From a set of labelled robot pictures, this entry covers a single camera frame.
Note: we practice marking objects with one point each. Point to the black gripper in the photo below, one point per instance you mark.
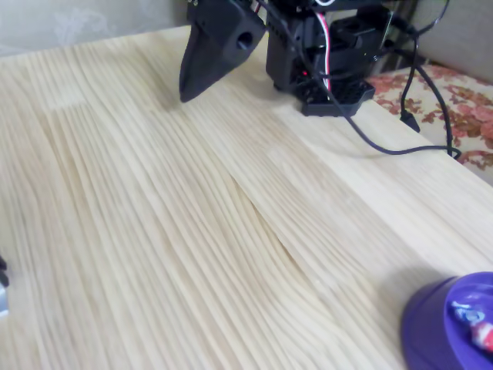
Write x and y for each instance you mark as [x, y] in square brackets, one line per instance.
[219, 36]

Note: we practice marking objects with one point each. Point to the white candy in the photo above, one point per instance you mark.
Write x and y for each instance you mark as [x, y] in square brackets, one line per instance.
[477, 327]

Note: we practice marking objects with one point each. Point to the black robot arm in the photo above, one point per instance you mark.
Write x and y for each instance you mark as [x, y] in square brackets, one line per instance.
[285, 58]

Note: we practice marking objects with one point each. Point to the purple bowl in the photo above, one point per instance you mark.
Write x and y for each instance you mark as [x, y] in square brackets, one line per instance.
[423, 327]

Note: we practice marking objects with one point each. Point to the floral fabric cover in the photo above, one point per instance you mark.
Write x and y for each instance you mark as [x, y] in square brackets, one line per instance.
[462, 108]

